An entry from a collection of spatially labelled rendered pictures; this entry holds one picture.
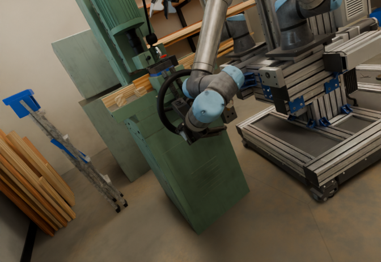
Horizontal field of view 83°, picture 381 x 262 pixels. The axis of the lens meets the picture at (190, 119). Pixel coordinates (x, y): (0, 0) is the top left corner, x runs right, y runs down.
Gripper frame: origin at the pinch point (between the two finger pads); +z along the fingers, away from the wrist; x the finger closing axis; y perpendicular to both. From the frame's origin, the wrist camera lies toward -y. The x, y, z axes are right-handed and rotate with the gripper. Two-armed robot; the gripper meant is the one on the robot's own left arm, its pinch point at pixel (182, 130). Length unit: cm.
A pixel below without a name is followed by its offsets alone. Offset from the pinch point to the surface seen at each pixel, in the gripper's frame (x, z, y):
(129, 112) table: -12.0, 14.5, -21.8
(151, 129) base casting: -6.7, 20.9, -10.9
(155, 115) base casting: -2.0, 18.5, -15.0
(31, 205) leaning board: -107, 134, -30
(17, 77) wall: -84, 202, -192
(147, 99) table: -1.8, 14.0, -22.8
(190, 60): 35, 25, -35
